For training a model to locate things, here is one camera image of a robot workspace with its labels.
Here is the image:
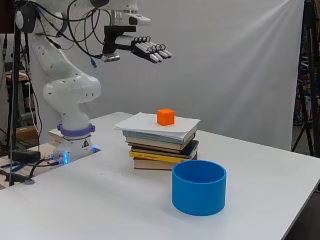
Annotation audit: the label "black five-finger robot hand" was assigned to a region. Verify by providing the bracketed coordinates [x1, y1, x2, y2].
[103, 25, 174, 64]

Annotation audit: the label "orange cube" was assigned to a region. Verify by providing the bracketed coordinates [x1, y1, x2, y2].
[156, 107, 176, 127]

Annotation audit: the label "grey-green book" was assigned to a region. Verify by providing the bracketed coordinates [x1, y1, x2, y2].
[122, 129, 198, 146]

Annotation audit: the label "white backdrop sheet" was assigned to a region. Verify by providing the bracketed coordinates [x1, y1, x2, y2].
[28, 0, 306, 151]

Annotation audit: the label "beige book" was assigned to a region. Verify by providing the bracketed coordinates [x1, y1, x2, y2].
[126, 134, 196, 152]

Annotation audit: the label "yellow book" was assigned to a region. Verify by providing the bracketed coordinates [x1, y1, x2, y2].
[129, 149, 198, 164]

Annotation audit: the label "black book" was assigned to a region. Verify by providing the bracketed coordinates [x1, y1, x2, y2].
[128, 139, 200, 160]

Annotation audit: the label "brown book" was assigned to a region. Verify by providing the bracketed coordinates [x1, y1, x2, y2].
[133, 153, 198, 171]

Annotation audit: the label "black stand pole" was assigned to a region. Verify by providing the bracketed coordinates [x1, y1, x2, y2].
[7, 0, 22, 188]

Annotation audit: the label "cardboard box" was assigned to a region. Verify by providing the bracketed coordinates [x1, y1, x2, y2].
[15, 125, 40, 142]

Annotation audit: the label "blue round tub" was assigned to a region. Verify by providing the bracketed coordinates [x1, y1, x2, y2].
[171, 159, 228, 217]

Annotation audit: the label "black power box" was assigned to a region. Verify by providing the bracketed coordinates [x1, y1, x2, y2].
[10, 148, 42, 164]

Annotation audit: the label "black tripod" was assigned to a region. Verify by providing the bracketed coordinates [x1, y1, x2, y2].
[291, 0, 320, 158]

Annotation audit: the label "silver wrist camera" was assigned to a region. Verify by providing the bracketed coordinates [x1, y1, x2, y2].
[101, 52, 121, 63]

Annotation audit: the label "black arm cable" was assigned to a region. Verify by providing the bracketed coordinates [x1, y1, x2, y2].
[33, 0, 115, 68]

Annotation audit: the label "black base cables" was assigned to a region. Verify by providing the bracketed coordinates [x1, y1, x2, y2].
[0, 153, 68, 185]

